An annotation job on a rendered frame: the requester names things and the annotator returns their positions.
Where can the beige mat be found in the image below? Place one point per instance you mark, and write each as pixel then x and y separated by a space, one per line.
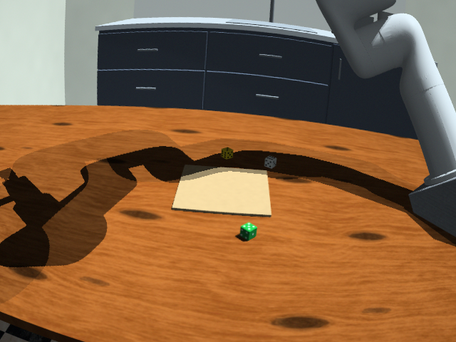
pixel 223 190

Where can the white die with black pips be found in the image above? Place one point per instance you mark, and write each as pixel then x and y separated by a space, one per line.
pixel 270 162

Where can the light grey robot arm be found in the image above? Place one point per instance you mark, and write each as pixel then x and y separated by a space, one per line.
pixel 398 41

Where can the green die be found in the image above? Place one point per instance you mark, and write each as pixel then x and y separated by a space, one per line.
pixel 248 231

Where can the yellow die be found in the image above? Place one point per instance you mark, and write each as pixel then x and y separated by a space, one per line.
pixel 227 153

